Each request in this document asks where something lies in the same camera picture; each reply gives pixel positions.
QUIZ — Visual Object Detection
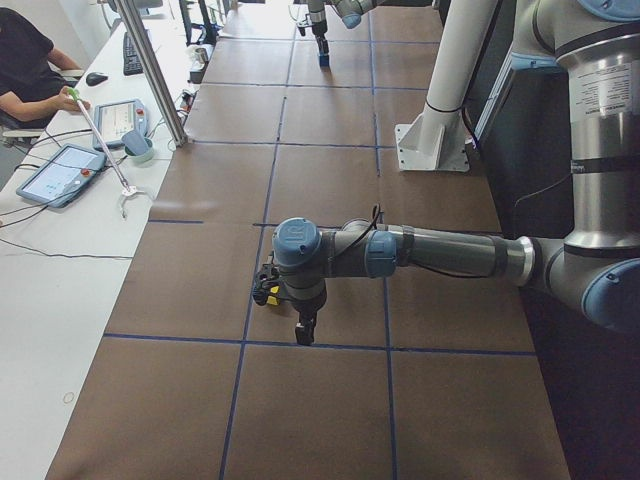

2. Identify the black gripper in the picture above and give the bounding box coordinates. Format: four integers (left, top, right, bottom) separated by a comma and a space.
292, 297, 321, 346
312, 21, 329, 55

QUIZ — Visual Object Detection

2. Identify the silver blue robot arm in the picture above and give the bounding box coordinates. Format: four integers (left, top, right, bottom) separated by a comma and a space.
297, 0, 378, 63
252, 1, 639, 345

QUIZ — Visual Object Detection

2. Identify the small metal cup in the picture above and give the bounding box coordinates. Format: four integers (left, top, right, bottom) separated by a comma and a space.
193, 46, 210, 64

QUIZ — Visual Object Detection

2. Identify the black keyboard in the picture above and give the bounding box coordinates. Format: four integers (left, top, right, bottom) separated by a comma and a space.
122, 32, 144, 76

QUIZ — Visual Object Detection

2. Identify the mint bowl with blue cup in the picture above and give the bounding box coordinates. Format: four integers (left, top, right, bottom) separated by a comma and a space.
121, 130, 154, 164

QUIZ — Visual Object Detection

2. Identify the long reacher grabber stick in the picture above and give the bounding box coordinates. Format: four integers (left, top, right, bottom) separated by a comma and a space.
67, 87, 154, 219

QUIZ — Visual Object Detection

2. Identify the far blue teach pendant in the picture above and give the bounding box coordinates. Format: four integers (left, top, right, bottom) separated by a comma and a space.
93, 99, 148, 148

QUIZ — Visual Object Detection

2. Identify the blue teach pendant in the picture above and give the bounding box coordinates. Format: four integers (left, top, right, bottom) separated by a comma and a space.
93, 99, 148, 148
16, 144, 106, 208

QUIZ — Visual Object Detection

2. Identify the black computer mouse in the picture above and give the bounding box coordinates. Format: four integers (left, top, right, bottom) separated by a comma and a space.
85, 72, 109, 87

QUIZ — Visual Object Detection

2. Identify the near blue teach pendant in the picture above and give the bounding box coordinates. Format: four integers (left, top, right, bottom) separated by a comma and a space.
16, 144, 106, 208

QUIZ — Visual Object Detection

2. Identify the seated person black shirt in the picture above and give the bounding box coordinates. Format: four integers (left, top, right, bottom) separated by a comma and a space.
1, 7, 80, 128

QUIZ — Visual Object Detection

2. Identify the white mast base bracket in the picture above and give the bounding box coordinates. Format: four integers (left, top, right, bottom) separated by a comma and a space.
394, 107, 470, 172

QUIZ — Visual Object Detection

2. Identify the aluminium frame post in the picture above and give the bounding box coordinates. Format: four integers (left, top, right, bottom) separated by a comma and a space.
115, 1, 188, 147

